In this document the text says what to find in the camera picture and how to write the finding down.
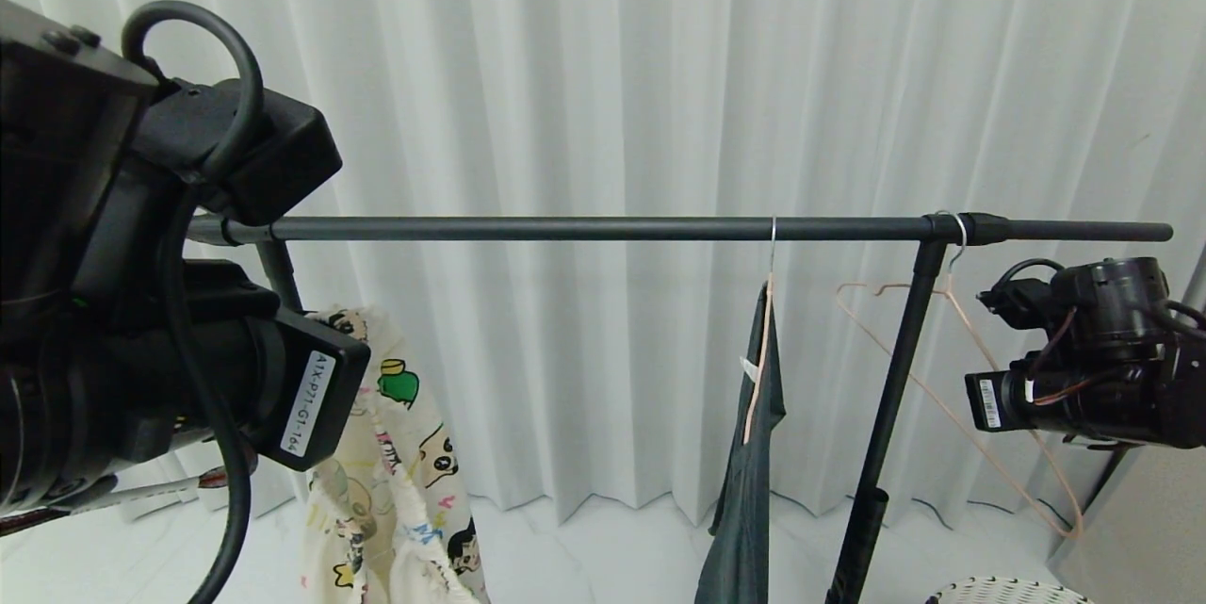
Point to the white laundry basket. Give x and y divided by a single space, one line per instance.
1008 590

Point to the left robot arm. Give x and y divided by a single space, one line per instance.
57 161

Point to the black clothes rack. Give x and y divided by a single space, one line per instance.
565 229

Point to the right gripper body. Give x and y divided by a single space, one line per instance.
1083 406

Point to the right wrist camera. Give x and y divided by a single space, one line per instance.
1018 302

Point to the white curtain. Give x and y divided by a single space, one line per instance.
565 67

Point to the pink clothes hanger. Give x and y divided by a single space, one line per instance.
853 285
762 331

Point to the cream printed garment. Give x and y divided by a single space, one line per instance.
405 453

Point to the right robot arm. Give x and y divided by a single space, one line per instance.
1112 302

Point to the dark grey long-sleeved shirt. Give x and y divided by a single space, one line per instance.
749 510

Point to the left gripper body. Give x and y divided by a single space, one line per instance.
94 397

